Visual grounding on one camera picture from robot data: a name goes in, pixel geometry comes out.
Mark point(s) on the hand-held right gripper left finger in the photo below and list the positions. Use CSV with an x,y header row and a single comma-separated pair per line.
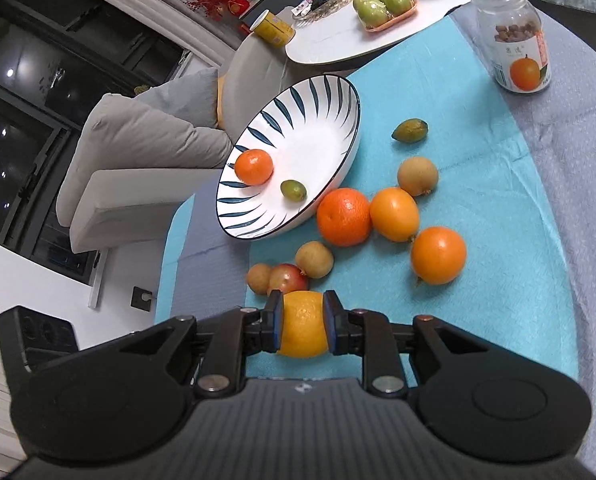
x,y
274,322

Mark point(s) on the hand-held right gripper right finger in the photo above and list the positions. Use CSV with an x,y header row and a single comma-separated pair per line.
x,y
332,322

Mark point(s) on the large yellow orange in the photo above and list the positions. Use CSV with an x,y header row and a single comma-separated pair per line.
x,y
303,325

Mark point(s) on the red apple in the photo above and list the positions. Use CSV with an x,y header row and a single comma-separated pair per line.
x,y
288,280

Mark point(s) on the small brown kiwi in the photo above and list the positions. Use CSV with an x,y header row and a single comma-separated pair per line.
x,y
259,278

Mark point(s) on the brown kiwi fruit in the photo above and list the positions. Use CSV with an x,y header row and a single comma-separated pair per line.
x,y
314,259

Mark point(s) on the large dimpled orange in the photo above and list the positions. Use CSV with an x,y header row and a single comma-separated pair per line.
x,y
344,216

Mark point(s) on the smooth orange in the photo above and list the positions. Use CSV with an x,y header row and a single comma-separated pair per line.
x,y
394,214
438,255

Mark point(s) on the large brown longan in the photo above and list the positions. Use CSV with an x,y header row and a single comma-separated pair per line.
x,y
418,176

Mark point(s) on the white plate with blue stripes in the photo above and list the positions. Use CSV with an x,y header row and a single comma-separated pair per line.
x,y
308,135

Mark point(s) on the small green fruit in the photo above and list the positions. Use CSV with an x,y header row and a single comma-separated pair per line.
x,y
294,191

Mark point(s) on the small tangerine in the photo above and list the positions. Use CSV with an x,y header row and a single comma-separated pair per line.
x,y
254,166

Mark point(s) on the beige sofa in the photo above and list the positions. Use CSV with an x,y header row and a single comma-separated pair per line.
x,y
127,205

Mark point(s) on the green olive fruit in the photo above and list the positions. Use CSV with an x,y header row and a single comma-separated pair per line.
x,y
410,130

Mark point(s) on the beige cushion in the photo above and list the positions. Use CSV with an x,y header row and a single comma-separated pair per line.
x,y
147,135

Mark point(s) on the yellow cushion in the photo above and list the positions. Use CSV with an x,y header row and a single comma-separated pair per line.
x,y
219,102

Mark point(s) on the white round chair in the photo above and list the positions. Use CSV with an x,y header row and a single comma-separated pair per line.
x,y
258,85

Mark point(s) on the grey cushion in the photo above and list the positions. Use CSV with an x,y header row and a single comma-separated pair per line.
x,y
187,92

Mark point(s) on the white round table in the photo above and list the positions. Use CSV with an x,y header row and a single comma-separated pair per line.
x,y
328,42

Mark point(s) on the yellow can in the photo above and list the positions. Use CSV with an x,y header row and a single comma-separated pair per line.
x,y
273,28

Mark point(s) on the tray of green apples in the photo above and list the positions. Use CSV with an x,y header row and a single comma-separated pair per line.
x,y
384,2

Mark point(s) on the clear jar with orange label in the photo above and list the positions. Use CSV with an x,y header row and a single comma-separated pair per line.
x,y
515,35

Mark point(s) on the dark window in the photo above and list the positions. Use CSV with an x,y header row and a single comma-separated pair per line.
x,y
27,85

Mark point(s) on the black wall socket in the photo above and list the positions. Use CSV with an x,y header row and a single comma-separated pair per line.
x,y
141,299

